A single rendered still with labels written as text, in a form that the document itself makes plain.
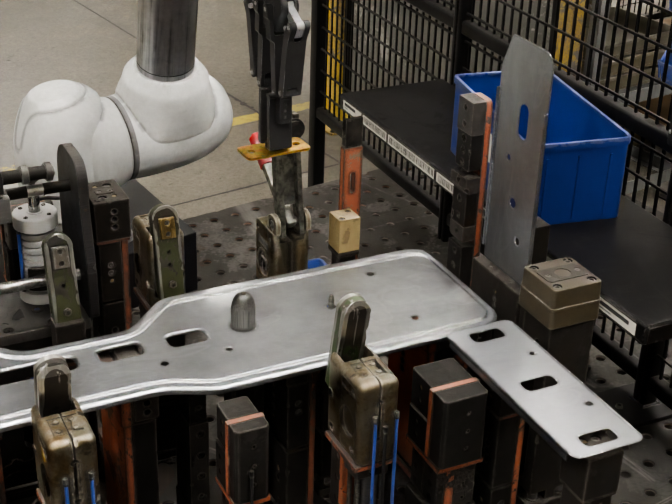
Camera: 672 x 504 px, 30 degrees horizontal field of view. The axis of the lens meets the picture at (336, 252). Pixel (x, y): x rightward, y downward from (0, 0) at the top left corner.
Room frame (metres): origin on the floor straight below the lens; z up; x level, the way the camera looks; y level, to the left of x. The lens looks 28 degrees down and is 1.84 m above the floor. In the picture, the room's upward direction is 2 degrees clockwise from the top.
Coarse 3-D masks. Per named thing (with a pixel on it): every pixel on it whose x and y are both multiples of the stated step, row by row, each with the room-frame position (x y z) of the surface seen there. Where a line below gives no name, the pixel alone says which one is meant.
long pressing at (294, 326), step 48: (240, 288) 1.48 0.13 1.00; (288, 288) 1.49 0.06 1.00; (336, 288) 1.49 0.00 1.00; (384, 288) 1.50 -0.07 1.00; (432, 288) 1.50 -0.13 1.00; (144, 336) 1.35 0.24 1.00; (240, 336) 1.36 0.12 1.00; (288, 336) 1.37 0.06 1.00; (384, 336) 1.37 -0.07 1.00; (432, 336) 1.38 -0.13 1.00; (96, 384) 1.24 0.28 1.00; (144, 384) 1.25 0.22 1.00; (192, 384) 1.25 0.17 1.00; (240, 384) 1.26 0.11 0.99; (0, 432) 1.16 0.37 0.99
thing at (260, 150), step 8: (256, 144) 1.41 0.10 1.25; (264, 144) 1.41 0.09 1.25; (304, 144) 1.41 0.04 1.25; (240, 152) 1.38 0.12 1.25; (248, 152) 1.39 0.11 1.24; (256, 152) 1.38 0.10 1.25; (264, 152) 1.38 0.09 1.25; (272, 152) 1.38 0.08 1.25; (280, 152) 1.38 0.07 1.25; (288, 152) 1.39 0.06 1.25; (296, 152) 1.39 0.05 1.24
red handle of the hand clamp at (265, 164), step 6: (252, 138) 1.67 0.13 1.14; (252, 144) 1.67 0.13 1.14; (258, 162) 1.64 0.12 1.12; (264, 162) 1.64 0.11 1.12; (270, 162) 1.64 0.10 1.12; (264, 168) 1.63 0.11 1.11; (270, 168) 1.63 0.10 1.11; (264, 174) 1.63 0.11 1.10; (270, 174) 1.62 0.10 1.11; (270, 180) 1.62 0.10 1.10; (270, 186) 1.61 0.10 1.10; (288, 210) 1.58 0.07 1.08; (288, 216) 1.57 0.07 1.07; (294, 216) 1.57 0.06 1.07; (288, 222) 1.56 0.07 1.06; (294, 222) 1.56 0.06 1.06
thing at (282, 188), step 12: (300, 120) 1.57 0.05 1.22; (300, 132) 1.56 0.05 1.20; (276, 156) 1.57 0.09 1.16; (288, 156) 1.58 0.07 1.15; (300, 156) 1.58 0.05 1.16; (276, 168) 1.57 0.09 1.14; (288, 168) 1.58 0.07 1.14; (300, 168) 1.58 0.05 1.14; (276, 180) 1.57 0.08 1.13; (288, 180) 1.58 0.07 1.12; (300, 180) 1.58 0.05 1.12; (276, 192) 1.57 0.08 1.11; (288, 192) 1.58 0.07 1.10; (300, 192) 1.57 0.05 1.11; (276, 204) 1.57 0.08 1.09; (288, 204) 1.57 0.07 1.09; (300, 204) 1.57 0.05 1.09; (300, 216) 1.57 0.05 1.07; (300, 228) 1.57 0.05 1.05
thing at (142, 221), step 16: (144, 224) 1.53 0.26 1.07; (144, 240) 1.51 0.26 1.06; (144, 256) 1.51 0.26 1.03; (144, 272) 1.51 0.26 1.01; (144, 288) 1.52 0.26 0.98; (144, 304) 1.51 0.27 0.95; (176, 336) 1.51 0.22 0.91; (160, 400) 1.50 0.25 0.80; (160, 416) 1.50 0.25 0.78; (160, 432) 1.50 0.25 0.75; (160, 448) 1.49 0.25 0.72
